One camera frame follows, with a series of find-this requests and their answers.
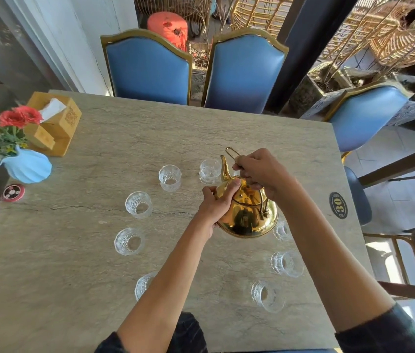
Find person's left hand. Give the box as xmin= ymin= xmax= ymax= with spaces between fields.
xmin=197 ymin=179 xmax=242 ymax=229

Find person's right hand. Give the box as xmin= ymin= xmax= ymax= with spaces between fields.
xmin=233 ymin=148 xmax=301 ymax=203

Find gold metal teapot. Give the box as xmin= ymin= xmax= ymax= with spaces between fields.
xmin=213 ymin=146 xmax=279 ymax=239

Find person's left forearm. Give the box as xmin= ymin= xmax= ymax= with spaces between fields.
xmin=116 ymin=214 xmax=216 ymax=353

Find person's right forearm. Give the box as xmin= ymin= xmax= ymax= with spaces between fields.
xmin=274 ymin=181 xmax=396 ymax=333

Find round black table sticker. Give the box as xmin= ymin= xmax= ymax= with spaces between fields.
xmin=329 ymin=192 xmax=348 ymax=220

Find dark blue stool seat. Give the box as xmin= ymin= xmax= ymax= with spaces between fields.
xmin=343 ymin=165 xmax=373 ymax=227

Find stone planter with dry twigs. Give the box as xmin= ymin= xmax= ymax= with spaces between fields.
xmin=288 ymin=62 xmax=356 ymax=119

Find black pillar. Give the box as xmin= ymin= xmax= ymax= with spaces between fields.
xmin=265 ymin=0 xmax=361 ymax=115

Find orange stool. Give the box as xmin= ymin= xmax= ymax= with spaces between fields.
xmin=147 ymin=12 xmax=189 ymax=52

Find light rattan chair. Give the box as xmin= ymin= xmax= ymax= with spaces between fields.
xmin=229 ymin=0 xmax=297 ymax=38

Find wooden tissue box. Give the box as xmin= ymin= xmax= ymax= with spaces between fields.
xmin=23 ymin=92 xmax=82 ymax=158

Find dark wicker chair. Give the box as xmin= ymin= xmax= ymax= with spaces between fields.
xmin=134 ymin=0 xmax=213 ymax=23

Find white tissue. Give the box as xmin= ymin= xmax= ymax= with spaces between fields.
xmin=38 ymin=98 xmax=68 ymax=124

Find light blue ribbed vase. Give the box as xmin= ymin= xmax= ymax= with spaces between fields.
xmin=3 ymin=145 xmax=53 ymax=184

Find person's dark clothing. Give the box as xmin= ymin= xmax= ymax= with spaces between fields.
xmin=94 ymin=302 xmax=415 ymax=353

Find round red black call button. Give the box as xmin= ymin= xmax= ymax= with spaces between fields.
xmin=2 ymin=184 xmax=25 ymax=202

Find pile of rattan chairs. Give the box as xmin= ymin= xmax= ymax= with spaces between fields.
xmin=321 ymin=0 xmax=415 ymax=72

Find red flower bouquet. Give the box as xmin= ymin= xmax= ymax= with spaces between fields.
xmin=0 ymin=90 xmax=43 ymax=166

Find ring of clear glass cups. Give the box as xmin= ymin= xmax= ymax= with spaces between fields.
xmin=114 ymin=158 xmax=305 ymax=314

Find blue chair with gold frame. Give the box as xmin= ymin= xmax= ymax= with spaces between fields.
xmin=322 ymin=81 xmax=415 ymax=153
xmin=200 ymin=27 xmax=290 ymax=115
xmin=100 ymin=28 xmax=194 ymax=106

